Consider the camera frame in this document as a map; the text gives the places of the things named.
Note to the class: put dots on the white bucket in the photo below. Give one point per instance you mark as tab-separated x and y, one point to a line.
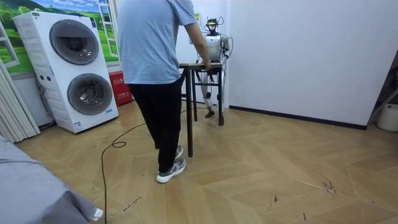
388	119

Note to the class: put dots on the white washing machine tower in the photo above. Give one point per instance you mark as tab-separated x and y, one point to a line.
62	93

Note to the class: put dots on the yellow wall label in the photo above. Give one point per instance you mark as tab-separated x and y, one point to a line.
196	16

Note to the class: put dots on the robot legs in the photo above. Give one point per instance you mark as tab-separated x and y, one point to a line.
206	88

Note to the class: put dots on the white table with black legs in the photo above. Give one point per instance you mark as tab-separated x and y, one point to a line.
189	124

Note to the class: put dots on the robot body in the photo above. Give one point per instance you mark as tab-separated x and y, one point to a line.
213	46

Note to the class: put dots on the landscape wall poster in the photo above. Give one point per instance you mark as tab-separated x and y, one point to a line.
18	9

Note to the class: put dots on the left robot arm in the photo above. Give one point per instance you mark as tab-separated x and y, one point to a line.
225	46

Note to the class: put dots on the grey bed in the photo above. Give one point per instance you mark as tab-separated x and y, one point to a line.
31	186

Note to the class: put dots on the white folding curtain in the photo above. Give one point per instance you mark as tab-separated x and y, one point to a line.
12	109

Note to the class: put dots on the red box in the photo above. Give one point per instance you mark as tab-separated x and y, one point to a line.
119	90

